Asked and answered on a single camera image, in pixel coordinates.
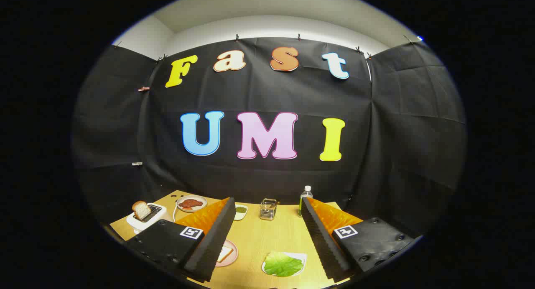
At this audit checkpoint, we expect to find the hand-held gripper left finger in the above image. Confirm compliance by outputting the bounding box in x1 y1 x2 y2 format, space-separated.
125 197 237 282

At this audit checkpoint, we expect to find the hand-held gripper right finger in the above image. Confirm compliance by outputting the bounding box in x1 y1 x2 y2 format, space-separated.
300 197 420 283

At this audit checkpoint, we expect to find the green lettuce leaf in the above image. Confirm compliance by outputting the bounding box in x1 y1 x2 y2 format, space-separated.
263 251 304 277

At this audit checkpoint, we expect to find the toasted bread slice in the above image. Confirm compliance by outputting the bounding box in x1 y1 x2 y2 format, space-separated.
132 200 152 220

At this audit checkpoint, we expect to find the white square plate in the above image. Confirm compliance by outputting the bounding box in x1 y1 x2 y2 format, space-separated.
262 251 307 277

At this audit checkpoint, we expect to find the pink plate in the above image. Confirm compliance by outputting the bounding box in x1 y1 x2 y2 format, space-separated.
215 239 239 268

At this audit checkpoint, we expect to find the white round plate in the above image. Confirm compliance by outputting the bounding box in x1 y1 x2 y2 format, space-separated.
176 195 208 213

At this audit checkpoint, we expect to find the green label plastic bottle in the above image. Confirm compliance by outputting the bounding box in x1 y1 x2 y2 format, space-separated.
298 185 313 217

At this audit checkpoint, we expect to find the white toaster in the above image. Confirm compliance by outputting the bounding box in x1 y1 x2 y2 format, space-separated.
126 202 173 233

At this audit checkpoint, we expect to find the black backdrop cloth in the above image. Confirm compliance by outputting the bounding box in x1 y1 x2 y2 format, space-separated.
71 36 466 239

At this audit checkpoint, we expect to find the metal wire utensil holder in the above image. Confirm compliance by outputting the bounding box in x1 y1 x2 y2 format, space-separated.
259 198 280 220

